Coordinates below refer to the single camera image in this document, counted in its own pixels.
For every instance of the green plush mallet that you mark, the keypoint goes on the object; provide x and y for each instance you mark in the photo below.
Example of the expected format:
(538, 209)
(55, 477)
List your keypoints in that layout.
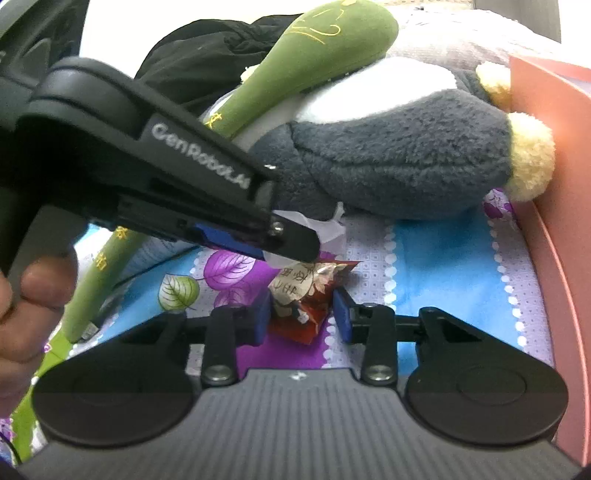
(323, 50)

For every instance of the grey penguin plush toy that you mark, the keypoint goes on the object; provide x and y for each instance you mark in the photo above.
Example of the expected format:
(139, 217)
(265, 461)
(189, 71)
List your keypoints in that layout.
(392, 152)

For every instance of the floral striped bed sheet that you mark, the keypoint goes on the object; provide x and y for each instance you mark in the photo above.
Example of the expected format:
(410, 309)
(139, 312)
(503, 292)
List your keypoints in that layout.
(438, 277)

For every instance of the orange cardboard box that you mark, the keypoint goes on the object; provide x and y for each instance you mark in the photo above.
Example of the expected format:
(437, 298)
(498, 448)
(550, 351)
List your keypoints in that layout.
(568, 184)

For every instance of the person's left hand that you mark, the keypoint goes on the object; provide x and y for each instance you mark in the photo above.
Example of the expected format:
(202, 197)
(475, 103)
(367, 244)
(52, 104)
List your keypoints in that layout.
(32, 323)

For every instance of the black jacket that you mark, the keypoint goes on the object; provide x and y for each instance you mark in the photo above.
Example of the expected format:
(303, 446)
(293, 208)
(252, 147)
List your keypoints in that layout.
(194, 60)

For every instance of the grey quilt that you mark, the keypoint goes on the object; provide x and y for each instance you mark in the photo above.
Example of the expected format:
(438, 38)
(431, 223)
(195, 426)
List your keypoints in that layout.
(461, 41)

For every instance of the red snack packet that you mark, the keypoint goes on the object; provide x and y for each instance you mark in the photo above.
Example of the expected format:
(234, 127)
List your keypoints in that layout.
(304, 295)

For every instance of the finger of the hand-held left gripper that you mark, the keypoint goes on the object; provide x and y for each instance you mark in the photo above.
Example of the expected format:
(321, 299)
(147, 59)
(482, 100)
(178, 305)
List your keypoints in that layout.
(221, 239)
(295, 240)

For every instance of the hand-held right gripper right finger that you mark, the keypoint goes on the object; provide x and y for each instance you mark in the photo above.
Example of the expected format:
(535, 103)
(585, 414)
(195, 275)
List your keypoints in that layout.
(342, 316)

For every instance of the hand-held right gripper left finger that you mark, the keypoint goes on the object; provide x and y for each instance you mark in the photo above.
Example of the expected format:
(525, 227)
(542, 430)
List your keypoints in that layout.
(261, 318)

